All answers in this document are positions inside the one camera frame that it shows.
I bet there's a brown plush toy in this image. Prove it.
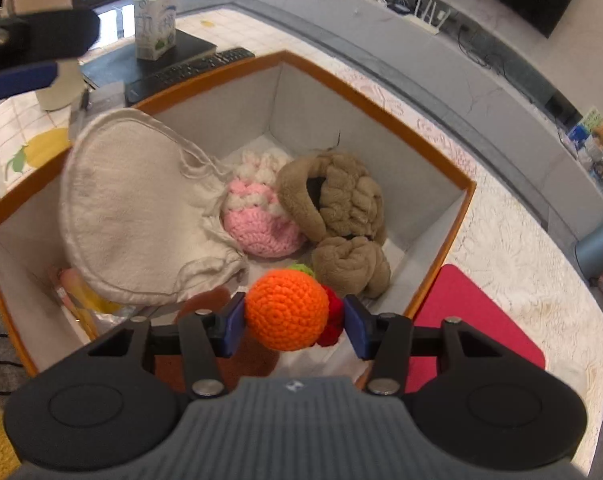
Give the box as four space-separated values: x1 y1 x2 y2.
275 152 391 298

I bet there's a pink white crochet hat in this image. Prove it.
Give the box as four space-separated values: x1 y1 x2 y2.
221 148 306 259

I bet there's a yellow wet wipes packet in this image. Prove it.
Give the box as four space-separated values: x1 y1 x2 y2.
48 268 135 341

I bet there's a white milk carton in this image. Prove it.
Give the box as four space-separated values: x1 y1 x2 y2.
133 0 176 61

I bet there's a brown sponge block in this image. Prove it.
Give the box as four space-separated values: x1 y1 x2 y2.
174 286 280 391

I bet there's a white lace tablecloth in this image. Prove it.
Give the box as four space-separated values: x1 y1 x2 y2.
0 8 603 479

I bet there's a white wifi router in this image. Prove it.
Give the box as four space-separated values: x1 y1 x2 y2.
405 0 452 36

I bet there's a blue grey trash bin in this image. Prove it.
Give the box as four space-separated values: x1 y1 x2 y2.
575 224 603 281

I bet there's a red transparent cube container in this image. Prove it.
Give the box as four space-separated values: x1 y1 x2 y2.
405 264 556 419

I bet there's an orange storage box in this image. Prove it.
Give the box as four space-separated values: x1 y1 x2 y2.
0 52 475 374

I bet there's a black remote control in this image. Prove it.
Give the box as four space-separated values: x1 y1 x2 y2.
124 47 254 106

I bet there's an orange red crochet ball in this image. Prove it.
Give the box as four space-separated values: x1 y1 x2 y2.
245 268 345 352

